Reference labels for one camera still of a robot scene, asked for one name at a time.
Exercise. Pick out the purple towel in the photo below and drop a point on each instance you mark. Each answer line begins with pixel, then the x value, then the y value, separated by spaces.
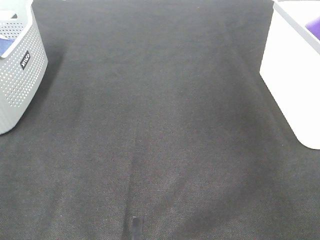
pixel 314 27

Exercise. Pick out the black fabric table cloth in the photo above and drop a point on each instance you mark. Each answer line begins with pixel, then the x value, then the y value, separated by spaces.
pixel 152 116

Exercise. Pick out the white plastic storage basket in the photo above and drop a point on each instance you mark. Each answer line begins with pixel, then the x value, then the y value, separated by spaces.
pixel 290 67

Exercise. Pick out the grey perforated plastic basket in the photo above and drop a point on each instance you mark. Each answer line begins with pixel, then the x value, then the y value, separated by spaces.
pixel 23 65

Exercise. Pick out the blue towel in grey basket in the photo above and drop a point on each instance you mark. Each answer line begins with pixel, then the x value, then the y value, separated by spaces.
pixel 5 44

